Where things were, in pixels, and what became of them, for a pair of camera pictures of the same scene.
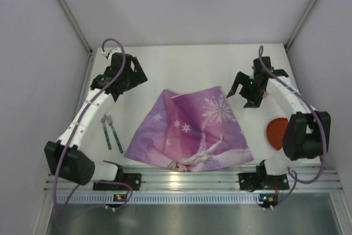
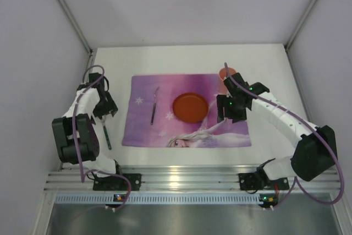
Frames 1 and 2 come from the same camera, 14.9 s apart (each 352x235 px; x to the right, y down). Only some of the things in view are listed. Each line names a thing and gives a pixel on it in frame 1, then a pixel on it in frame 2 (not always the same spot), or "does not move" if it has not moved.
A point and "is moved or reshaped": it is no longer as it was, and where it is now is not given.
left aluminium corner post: x=67 y=10 does not move
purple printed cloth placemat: x=187 y=131 is moved or reshaped
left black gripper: x=135 y=73 -> x=105 y=109
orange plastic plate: x=275 y=131 -> x=190 y=107
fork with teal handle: x=109 y=119 -> x=154 y=107
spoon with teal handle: x=103 y=120 does not move
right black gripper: x=248 y=89 -> x=231 y=114
